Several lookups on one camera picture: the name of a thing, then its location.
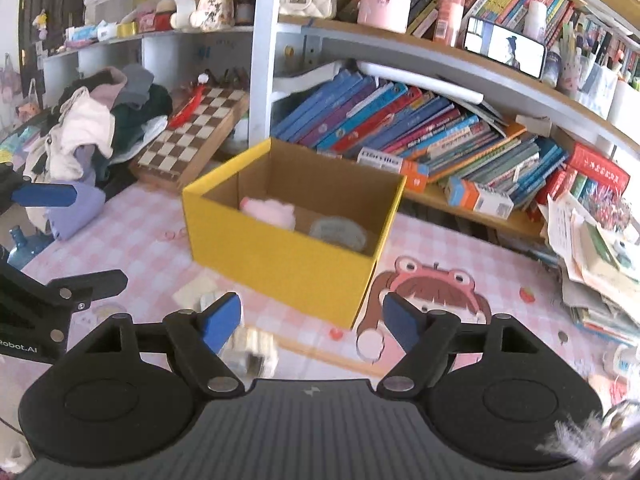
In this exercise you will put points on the cream garment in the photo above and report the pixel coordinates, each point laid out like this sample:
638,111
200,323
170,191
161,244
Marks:
82,130

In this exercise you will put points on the small white bottle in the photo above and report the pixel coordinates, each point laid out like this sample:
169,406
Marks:
535,20

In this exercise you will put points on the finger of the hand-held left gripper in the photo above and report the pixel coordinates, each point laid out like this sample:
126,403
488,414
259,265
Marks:
95,282
45,195

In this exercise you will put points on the pink garment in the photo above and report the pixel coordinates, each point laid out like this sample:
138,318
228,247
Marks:
107,89

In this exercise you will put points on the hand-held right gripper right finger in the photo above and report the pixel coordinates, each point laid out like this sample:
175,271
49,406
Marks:
402,322

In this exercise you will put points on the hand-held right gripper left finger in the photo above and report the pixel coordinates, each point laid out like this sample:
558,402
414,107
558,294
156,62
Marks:
220,327

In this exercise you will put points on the white wooden bookshelf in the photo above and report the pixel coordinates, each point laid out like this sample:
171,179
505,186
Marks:
262,60

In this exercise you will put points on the long white orange carton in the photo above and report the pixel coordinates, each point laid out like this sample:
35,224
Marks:
390,165

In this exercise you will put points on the orange and white carton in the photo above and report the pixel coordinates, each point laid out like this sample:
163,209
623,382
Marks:
480,199

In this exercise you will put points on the white cloth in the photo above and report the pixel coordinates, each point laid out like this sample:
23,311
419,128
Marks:
150,132

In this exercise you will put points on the dark green garment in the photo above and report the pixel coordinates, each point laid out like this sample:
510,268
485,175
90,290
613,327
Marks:
145,107

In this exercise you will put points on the yellow cardboard box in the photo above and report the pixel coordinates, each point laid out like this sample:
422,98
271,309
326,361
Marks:
280,270

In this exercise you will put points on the thick red book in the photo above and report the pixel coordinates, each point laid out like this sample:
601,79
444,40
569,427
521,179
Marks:
600,170

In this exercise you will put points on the lilac garment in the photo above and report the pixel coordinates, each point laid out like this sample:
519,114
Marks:
75,215

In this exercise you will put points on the grey garment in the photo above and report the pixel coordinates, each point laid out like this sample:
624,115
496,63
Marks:
137,82

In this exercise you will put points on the brown glass bottle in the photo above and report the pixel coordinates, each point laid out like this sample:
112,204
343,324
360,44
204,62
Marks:
244,10

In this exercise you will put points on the pink plush toy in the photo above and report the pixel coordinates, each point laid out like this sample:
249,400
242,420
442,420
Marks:
267,212

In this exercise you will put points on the pink checked desktop mat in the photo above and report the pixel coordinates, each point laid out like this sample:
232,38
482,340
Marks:
150,240

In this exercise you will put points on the wooden chessboard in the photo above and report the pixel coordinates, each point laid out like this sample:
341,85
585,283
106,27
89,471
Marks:
195,130

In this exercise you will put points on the salmon lotion bottle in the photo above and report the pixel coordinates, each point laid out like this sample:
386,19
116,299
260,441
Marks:
449,12

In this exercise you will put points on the white fluffy feather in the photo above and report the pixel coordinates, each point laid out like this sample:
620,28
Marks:
575,437

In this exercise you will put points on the small mirror on shelf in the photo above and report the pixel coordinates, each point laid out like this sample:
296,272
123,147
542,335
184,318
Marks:
505,47

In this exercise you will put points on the red tassel ornament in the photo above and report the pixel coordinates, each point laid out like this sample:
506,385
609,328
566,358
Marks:
187,107

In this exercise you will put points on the pile of papers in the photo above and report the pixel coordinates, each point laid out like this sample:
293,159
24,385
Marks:
595,255

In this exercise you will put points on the row of leaning blue books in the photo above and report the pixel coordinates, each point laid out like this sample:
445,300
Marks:
400,120

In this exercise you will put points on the blue water bottle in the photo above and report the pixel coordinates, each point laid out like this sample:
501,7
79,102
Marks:
22,250

